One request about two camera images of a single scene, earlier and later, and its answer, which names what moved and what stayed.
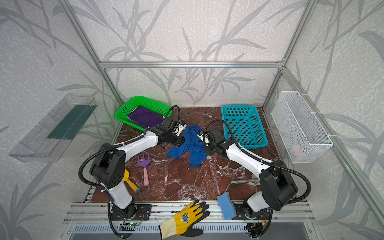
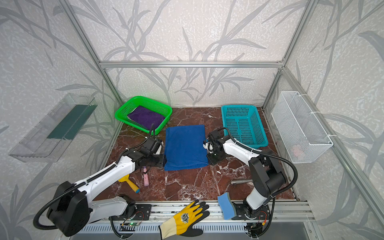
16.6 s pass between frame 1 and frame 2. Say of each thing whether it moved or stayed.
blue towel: moved
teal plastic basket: stayed
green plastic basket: stayed
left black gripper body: moved
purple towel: stayed
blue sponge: stayed
